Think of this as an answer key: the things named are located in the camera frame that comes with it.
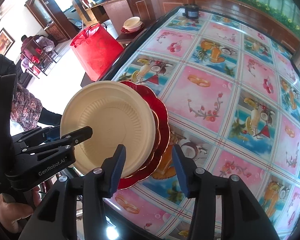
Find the glass-door wooden cabinet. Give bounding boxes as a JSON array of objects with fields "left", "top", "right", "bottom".
[{"left": 25, "top": 0, "right": 78, "bottom": 43}]

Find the printed fruit tablecloth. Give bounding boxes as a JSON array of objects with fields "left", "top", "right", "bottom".
[{"left": 104, "top": 7, "right": 300, "bottom": 240}]

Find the dark wooden chair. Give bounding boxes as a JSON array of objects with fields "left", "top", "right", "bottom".
[{"left": 20, "top": 40, "right": 58, "bottom": 78}]

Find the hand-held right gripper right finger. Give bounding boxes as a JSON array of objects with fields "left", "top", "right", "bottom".
[{"left": 172, "top": 145, "right": 282, "bottom": 240}]

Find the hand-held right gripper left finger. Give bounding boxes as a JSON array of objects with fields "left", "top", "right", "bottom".
[{"left": 18, "top": 144, "right": 127, "bottom": 240}]

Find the dark wooden side table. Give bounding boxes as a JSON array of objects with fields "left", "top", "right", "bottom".
[{"left": 115, "top": 21, "right": 150, "bottom": 48}]

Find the white bucket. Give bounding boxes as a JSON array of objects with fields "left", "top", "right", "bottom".
[{"left": 107, "top": 23, "right": 120, "bottom": 39}]

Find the person's left hand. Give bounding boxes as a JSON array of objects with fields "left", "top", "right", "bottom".
[{"left": 0, "top": 187, "right": 42, "bottom": 232}]

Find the curved wooden cabinet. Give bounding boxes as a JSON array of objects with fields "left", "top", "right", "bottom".
[{"left": 85, "top": 0, "right": 300, "bottom": 55}]

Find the framed wall picture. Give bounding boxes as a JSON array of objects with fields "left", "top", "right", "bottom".
[{"left": 0, "top": 28, "right": 15, "bottom": 55}]

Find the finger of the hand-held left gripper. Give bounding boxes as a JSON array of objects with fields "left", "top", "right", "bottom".
[
  {"left": 12, "top": 127, "right": 63, "bottom": 144},
  {"left": 14, "top": 126, "right": 93, "bottom": 160}
]

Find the red gold-rimmed plate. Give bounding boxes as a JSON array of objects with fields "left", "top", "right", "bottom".
[
  {"left": 140, "top": 107, "right": 163, "bottom": 173},
  {"left": 119, "top": 80, "right": 171, "bottom": 190}
]

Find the beige ribbed bowl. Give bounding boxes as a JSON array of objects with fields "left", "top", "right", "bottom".
[{"left": 60, "top": 80, "right": 157, "bottom": 178}]

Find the dark wooden stool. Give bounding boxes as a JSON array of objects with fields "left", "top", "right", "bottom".
[{"left": 80, "top": 71, "right": 102, "bottom": 88}]

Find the small black motor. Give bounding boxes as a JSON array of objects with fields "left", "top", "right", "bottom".
[{"left": 182, "top": 4, "right": 200, "bottom": 18}]

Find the red gift bag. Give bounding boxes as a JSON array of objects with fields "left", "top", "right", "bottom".
[{"left": 70, "top": 23, "right": 124, "bottom": 82}]

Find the small white bowl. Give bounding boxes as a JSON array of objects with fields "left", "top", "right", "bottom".
[
  {"left": 125, "top": 22, "right": 144, "bottom": 32},
  {"left": 123, "top": 16, "right": 141, "bottom": 29}
]

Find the small red plate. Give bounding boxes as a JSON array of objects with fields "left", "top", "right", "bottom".
[{"left": 120, "top": 26, "right": 145, "bottom": 34}]

